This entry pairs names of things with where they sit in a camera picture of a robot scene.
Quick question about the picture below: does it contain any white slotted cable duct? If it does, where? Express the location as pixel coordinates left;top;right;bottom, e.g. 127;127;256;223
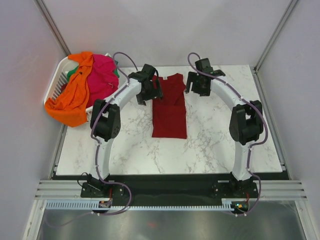
44;197;258;211

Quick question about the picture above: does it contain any vertical aluminium post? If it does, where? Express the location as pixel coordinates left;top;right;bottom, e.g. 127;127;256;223
252;0;300;75
34;0;71;56

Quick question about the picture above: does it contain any right vertical aluminium post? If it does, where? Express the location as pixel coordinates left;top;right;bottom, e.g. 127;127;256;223
252;0;300;75

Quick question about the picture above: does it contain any white plastic laundry basket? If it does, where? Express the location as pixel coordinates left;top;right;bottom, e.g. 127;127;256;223
43;52;113;118

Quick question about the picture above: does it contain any green t shirt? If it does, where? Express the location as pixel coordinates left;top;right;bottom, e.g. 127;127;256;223
66;66;120;81

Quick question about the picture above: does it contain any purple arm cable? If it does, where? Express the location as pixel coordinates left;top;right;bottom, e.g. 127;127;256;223
90;51;138;186
187;52;269;181

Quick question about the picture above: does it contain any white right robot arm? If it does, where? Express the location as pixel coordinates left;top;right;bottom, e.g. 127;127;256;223
185;71;264;197

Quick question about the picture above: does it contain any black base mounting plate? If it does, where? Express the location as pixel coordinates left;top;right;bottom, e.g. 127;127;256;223
79;172;291;207

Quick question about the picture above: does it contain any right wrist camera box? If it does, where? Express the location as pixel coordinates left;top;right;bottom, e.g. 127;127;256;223
195;58;226;77

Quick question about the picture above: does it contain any pink t shirt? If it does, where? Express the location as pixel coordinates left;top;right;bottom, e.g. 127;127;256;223
86;54;119;108

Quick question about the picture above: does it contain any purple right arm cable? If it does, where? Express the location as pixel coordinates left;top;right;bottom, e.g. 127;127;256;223
187;52;269;181

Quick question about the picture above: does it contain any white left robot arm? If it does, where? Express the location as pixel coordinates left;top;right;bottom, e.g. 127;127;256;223
90;76;163;197

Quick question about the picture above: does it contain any left vertical aluminium post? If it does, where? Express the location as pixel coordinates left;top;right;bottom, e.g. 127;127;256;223
34;0;71;56

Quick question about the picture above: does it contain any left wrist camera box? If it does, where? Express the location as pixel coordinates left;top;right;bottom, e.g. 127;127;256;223
128;64;156;83

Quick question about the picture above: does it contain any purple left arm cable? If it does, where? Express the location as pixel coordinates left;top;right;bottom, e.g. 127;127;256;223
90;51;138;186

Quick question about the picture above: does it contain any dark red t shirt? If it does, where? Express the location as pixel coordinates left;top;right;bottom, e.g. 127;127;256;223
152;73;187;139

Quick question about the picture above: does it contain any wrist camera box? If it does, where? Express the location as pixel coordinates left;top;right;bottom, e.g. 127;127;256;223
195;58;226;77
128;64;156;83

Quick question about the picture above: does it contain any aluminium frame rail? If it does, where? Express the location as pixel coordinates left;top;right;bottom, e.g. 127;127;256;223
35;179;307;201

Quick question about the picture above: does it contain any orange t shirt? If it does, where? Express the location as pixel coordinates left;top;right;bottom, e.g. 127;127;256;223
44;51;94;127

